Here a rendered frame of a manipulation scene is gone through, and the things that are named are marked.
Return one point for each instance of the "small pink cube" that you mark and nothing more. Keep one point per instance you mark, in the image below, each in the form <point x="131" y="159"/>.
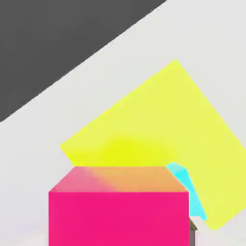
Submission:
<point x="119" y="217"/>

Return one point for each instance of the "small cyan cube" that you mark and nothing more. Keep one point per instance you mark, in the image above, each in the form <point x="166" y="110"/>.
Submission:
<point x="185" y="184"/>

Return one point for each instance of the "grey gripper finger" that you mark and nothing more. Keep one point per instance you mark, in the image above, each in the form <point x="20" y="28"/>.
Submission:
<point x="192" y="233"/>

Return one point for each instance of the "large yellow box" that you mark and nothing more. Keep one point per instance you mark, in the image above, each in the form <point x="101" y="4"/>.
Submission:
<point x="163" y="123"/>

